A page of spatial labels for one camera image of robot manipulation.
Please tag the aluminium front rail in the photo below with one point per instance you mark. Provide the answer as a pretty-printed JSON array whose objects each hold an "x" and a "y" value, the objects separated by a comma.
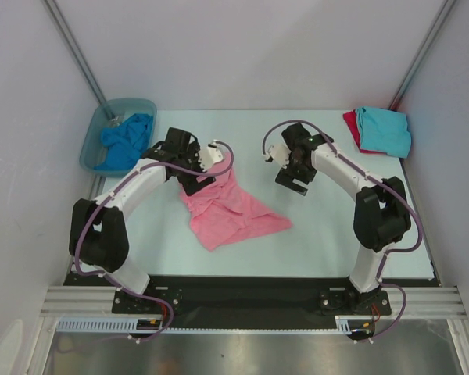
[{"x": 419, "y": 302}]

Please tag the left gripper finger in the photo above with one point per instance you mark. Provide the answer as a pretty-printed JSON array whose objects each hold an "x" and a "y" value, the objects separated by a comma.
[
  {"x": 191, "y": 189},
  {"x": 205, "y": 181}
]

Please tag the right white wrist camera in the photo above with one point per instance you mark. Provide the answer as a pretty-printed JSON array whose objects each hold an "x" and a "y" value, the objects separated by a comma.
[{"x": 279, "y": 154}]

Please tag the folded red t shirt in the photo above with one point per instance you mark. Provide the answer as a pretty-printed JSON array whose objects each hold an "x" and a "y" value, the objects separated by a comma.
[{"x": 351, "y": 123}]

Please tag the pink t shirt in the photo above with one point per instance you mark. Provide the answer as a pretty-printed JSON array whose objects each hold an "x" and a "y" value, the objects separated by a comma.
[{"x": 223, "y": 213}]

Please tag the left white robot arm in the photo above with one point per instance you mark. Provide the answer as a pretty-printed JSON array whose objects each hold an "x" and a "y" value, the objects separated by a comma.
[{"x": 98, "y": 233}]

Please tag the right aluminium corner post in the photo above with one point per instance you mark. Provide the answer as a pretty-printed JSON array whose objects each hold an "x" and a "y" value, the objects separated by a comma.
[{"x": 441, "y": 17}]

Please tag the crumpled blue t shirt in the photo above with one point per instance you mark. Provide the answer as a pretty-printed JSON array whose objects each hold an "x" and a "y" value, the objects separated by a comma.
[{"x": 126, "y": 142}]

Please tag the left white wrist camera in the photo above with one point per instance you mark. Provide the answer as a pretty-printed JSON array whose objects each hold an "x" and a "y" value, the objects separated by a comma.
[{"x": 209, "y": 156}]

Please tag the folded light blue t shirt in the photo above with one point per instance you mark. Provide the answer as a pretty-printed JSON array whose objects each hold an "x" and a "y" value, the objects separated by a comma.
[{"x": 383, "y": 130}]

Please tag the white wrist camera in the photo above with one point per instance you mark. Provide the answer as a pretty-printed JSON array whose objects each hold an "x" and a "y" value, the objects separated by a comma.
[
  {"x": 209, "y": 156},
  {"x": 279, "y": 154}
]

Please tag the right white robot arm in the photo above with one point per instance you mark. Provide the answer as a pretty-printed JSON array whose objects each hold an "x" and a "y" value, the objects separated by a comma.
[{"x": 381, "y": 215}]

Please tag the aluminium corner post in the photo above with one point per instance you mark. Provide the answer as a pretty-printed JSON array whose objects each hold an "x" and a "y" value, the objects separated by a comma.
[
  {"x": 70, "y": 41},
  {"x": 441, "y": 17}
]

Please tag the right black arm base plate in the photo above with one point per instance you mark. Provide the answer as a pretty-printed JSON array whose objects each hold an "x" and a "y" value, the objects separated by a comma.
[{"x": 348, "y": 301}]

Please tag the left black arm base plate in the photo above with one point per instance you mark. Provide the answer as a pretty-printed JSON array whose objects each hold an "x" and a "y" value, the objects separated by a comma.
[{"x": 126, "y": 304}]

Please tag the translucent blue plastic bin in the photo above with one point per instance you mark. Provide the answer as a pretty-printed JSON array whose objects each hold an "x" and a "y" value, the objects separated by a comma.
[{"x": 110, "y": 114}]

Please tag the left aluminium corner post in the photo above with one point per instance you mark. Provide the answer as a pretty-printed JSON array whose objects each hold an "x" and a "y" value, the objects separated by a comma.
[{"x": 70, "y": 41}]

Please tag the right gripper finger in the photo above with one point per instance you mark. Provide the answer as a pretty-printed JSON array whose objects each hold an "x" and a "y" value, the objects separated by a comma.
[
  {"x": 299, "y": 189},
  {"x": 285, "y": 180}
]

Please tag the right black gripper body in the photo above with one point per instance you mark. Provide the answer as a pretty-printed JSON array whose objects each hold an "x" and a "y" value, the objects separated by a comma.
[{"x": 291, "y": 180}]

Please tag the slotted cable duct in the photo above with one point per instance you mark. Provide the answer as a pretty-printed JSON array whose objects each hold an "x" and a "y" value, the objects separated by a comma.
[{"x": 326, "y": 324}]

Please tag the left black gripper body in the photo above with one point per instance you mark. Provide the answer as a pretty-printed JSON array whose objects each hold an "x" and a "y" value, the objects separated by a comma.
[{"x": 191, "y": 158}]

